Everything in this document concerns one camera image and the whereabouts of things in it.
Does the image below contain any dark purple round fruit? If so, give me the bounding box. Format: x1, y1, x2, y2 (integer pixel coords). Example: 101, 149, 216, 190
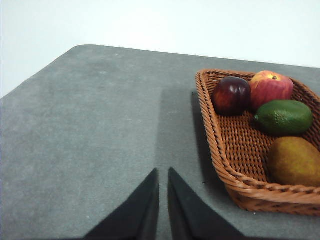
212, 76, 252, 117

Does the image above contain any red apple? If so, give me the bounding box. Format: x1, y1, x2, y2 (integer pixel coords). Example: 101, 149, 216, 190
249, 70, 295, 112

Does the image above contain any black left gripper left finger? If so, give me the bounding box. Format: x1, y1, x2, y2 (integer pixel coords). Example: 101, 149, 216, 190
83, 167, 160, 240

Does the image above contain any green avocado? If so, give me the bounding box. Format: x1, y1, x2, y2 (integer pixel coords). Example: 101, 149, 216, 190
253, 99, 314, 137

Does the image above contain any brown kiwifruit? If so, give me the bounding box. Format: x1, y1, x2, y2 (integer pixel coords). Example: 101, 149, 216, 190
267, 136, 320, 188

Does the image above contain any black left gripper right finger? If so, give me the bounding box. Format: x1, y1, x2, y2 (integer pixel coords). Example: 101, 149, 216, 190
167, 166, 248, 240

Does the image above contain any brown wicker basket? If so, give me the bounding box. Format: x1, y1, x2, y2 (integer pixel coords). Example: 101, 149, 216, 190
195, 69, 320, 217

